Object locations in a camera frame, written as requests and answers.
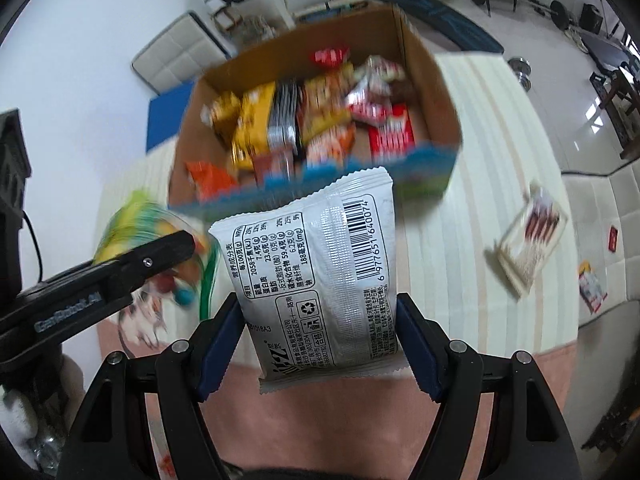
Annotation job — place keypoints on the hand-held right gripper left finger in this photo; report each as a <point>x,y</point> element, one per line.
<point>220,350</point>

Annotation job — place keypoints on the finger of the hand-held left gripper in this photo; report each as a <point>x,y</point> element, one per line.
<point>150,260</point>

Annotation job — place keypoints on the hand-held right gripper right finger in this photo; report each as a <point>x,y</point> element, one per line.
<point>420,350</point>

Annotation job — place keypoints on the colourful candy bag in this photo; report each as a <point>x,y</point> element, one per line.
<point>135,220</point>

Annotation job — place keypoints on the dark red snack packet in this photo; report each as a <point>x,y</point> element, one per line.
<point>272,167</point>

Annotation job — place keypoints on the orange white snack packet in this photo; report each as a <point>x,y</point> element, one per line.
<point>327,150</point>

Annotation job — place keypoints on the cardboard box with blue print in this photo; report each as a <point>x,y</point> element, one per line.
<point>430,85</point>

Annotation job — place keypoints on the white fluffy cloth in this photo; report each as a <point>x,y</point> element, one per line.
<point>15,415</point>

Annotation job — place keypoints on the blue mat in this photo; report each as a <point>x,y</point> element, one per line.
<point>162,120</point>

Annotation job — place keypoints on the dark wooden cabinet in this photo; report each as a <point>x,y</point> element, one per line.
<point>12,170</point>

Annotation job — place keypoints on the beige snack packet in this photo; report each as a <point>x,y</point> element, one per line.
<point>530,240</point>

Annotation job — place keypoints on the small yellow packet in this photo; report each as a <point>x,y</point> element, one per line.
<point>225,110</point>

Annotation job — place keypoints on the orange white floor packet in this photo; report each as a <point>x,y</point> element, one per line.
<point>591,287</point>

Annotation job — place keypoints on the black silver snack packet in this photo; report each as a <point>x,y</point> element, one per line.
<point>284,115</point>

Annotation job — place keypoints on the striped cat print mat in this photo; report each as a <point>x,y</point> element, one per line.
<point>475,160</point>

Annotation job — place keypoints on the red white snack packet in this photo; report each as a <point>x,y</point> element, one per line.
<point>392,135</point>

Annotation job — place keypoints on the small red card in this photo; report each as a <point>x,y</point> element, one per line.
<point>611,239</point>

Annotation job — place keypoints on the yellow orange snack packet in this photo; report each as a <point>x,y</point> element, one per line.
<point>325,102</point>

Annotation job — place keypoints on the red silver snack packet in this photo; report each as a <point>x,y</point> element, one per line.
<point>372,95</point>

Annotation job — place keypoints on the small red packet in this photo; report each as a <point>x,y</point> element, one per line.
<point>330,56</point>

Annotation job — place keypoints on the metal bowl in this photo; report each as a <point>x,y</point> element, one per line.
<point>524,82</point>
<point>520,65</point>

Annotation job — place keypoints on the dark wooden chair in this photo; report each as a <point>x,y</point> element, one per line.
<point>622,110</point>

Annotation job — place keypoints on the dark treadmill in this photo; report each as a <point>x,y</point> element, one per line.
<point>440,15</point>

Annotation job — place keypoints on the black dumbbell weight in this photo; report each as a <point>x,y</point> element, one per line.
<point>560,14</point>

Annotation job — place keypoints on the black speaker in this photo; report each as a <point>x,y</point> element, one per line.
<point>591,17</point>

